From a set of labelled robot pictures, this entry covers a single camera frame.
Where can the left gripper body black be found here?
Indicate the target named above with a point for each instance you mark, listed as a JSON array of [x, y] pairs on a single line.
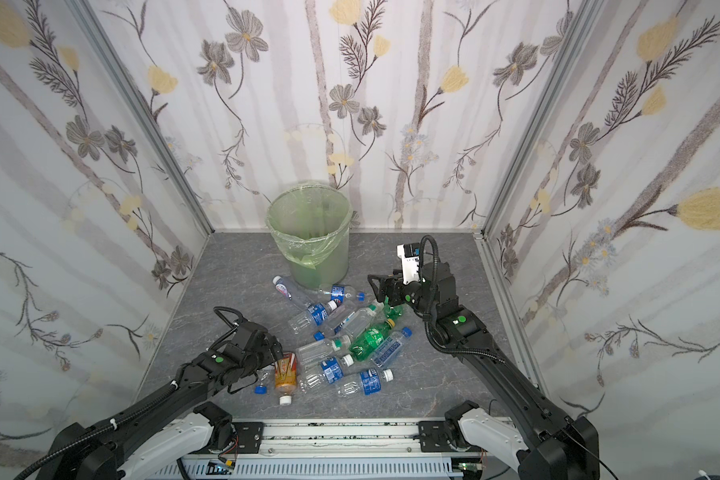
[[270, 352]]

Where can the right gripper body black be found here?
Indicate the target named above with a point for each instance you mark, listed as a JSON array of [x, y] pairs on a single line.
[[393, 288]]

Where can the clear bottle green ring grey cap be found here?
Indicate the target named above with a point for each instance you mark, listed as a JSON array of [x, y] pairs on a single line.
[[356, 323]]

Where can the orange tea bottle white cap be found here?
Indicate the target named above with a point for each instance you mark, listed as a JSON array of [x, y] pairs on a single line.
[[285, 380]]

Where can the clear bottle white cap green band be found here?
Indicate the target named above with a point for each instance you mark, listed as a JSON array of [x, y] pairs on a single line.
[[315, 352]]

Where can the clear bottle blue cap small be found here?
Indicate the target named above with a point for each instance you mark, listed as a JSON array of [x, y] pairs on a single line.
[[391, 347]]

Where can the clear bottle purple label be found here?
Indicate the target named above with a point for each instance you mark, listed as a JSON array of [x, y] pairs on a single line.
[[292, 291]]

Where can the clear bottle blue label bottom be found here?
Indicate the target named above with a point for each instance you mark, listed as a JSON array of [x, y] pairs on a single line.
[[366, 382]]

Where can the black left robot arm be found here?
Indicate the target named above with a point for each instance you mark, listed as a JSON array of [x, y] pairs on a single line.
[[177, 419]]

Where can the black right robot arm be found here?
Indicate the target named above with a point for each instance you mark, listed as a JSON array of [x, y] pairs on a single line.
[[543, 441]]

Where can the mesh waste bin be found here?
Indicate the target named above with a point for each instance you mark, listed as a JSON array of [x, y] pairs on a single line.
[[331, 271]]

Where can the green plastic bin liner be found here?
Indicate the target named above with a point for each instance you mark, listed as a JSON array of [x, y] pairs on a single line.
[[308, 221]]

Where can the clear bottle blue cap long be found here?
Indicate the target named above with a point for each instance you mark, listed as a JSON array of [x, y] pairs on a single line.
[[335, 321]]

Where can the clear bottle blue cap pepsi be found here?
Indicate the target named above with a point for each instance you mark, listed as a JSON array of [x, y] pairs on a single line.
[[341, 293]]

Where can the clear bottle blue label white cap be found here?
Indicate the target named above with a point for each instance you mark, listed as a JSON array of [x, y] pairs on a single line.
[[314, 316]]

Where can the left corner aluminium profile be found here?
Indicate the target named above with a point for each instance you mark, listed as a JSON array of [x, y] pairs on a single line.
[[84, 15]]

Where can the corner aluminium profile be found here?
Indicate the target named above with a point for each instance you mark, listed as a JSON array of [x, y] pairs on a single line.
[[571, 47], [84, 15]]

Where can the right corner aluminium profile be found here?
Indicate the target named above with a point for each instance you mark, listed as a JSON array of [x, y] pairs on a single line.
[[571, 47]]

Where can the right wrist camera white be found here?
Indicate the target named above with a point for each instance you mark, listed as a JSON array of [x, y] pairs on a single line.
[[409, 254]]

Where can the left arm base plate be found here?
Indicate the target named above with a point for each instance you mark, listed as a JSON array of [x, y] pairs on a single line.
[[240, 438]]

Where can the aluminium mounting rail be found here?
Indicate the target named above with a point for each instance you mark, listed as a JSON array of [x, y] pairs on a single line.
[[323, 438]]

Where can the white slotted cable duct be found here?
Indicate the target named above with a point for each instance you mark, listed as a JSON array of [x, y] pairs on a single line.
[[327, 468]]

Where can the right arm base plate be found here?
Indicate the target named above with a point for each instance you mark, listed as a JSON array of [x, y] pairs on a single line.
[[442, 436]]

